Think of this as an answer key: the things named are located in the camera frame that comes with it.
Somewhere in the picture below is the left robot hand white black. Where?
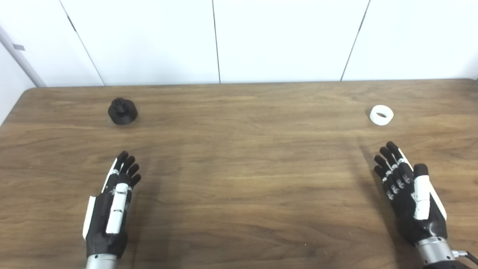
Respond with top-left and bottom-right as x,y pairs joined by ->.
83,151 -> 142,259

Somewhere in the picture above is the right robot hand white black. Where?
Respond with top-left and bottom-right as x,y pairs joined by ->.
374,141 -> 448,245

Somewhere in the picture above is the white plastic ring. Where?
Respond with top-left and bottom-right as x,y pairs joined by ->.
369,105 -> 394,126

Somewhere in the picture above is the round black plastic part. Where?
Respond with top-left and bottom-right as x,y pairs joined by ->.
108,98 -> 138,125

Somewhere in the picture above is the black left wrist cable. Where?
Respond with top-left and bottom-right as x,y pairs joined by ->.
452,250 -> 478,265

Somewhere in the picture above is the gray wall corner trim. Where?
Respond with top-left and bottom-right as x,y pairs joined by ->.
0,25 -> 47,87

